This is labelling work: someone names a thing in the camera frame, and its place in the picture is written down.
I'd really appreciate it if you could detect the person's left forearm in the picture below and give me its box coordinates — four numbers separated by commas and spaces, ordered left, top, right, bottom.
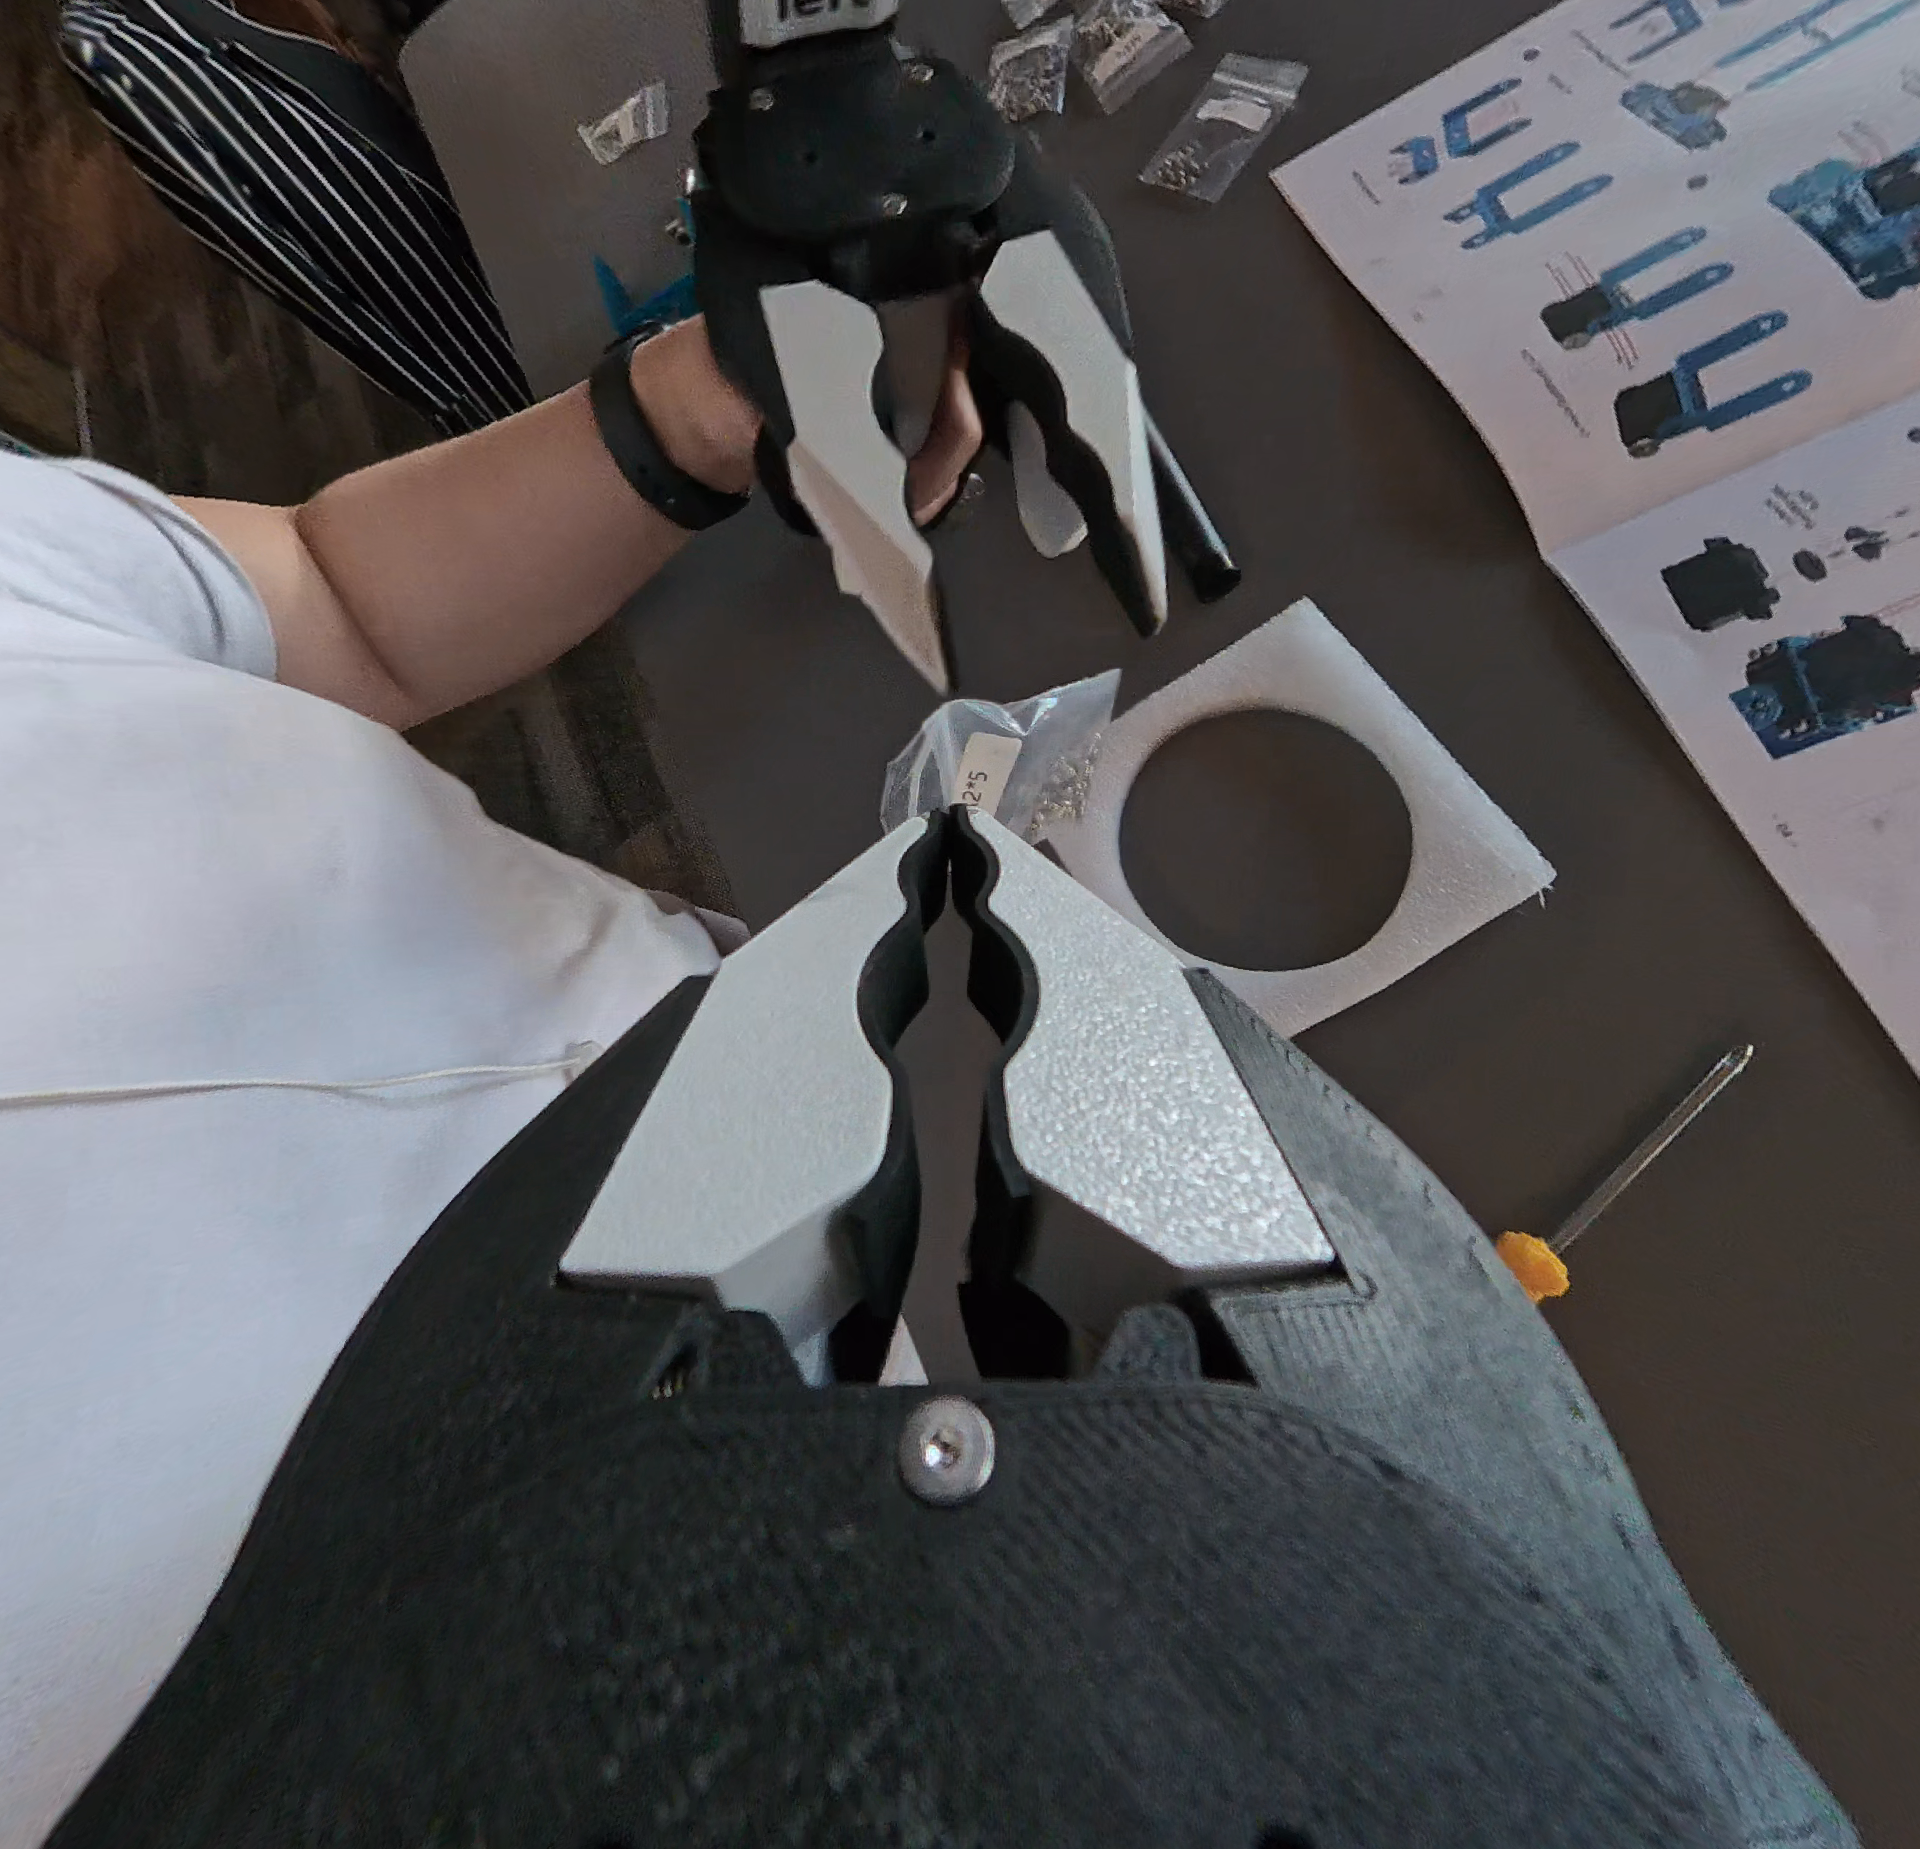
171, 362, 670, 732

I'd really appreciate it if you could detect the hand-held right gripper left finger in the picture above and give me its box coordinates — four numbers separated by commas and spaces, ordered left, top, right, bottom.
560, 814, 963, 1386

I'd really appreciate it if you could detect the small clear zip bag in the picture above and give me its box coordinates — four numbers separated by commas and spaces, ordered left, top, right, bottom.
882, 666, 1122, 844

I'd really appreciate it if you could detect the plastic bag full of screws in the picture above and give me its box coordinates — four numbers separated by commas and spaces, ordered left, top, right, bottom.
1072, 0, 1195, 119

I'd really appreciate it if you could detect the dark desk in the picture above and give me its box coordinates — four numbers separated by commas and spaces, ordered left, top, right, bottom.
396, 0, 1920, 1849

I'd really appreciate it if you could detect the yellow screwdriver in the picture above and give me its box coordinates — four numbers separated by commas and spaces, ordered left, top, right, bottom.
1493, 1043, 1757, 1299

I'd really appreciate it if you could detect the black wristband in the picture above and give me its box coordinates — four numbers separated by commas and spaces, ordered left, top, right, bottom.
588, 320, 753, 535

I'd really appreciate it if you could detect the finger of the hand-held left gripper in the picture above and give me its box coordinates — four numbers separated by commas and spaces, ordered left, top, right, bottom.
967, 228, 1171, 637
757, 281, 958, 692

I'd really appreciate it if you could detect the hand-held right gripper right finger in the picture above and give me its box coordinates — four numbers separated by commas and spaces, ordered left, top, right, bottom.
959, 814, 1341, 1381

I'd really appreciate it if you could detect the blue metal bracket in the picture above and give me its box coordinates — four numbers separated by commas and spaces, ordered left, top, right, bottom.
592, 248, 699, 342

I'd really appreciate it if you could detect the black electric screwdriver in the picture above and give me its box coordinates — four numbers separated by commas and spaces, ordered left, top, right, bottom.
1135, 408, 1243, 603

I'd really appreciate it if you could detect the striped black white cloth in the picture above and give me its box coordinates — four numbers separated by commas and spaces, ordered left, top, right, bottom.
31, 0, 534, 437

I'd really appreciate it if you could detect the plastic bag of small screws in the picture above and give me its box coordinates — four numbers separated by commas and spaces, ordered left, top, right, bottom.
985, 19, 1078, 122

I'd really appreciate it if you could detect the white instruction booklet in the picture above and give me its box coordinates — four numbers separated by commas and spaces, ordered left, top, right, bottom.
1272, 0, 1920, 1079

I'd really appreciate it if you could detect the person's left hand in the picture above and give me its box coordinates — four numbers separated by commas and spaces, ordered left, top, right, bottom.
652, 295, 993, 527

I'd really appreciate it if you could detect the white foam piece with hole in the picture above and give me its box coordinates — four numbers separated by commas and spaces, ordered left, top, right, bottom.
1034, 595, 1556, 1039

